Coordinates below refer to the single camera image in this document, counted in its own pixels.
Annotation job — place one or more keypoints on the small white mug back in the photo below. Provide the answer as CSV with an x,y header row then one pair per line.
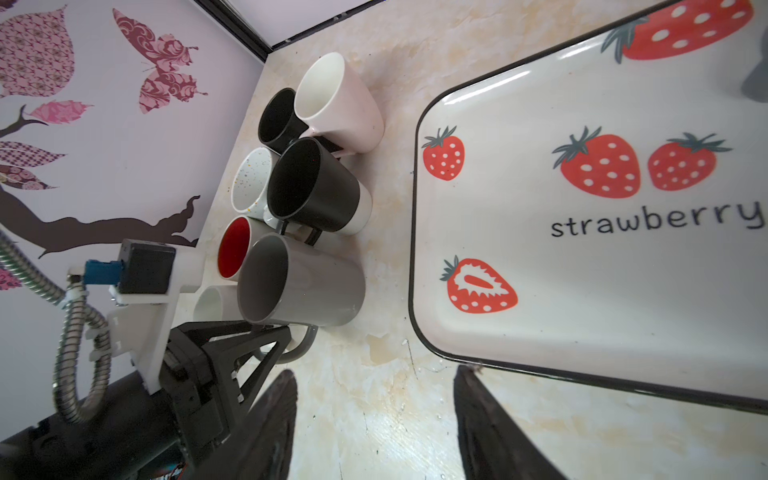
x,y
309,186

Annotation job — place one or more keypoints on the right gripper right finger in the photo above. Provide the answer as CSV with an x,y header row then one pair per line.
x,y
491,444

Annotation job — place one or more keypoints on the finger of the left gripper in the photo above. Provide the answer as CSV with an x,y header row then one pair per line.
x,y
240,360

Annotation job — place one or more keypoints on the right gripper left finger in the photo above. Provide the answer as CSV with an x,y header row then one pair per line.
x,y
261,446

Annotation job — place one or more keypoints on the small grey mug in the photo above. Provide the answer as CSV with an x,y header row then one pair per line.
x,y
755,86

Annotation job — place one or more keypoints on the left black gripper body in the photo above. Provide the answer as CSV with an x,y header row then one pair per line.
x,y
136,434

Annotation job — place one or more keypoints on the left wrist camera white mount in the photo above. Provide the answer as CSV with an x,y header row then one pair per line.
x,y
145,283

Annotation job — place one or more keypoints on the pink upside-down mug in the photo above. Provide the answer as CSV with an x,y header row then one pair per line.
x,y
334,103

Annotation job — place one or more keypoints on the white strawberry tray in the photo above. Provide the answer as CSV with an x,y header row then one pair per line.
x,y
597,212

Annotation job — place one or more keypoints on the cream mug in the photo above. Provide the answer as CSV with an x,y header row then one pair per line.
x,y
248,193

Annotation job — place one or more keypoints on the tall grey mug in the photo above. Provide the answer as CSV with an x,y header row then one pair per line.
x,y
284,281

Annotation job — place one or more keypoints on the white round mug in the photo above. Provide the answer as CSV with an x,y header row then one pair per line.
x,y
217,303

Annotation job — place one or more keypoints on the black mug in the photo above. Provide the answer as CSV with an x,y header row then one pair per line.
x,y
279,126

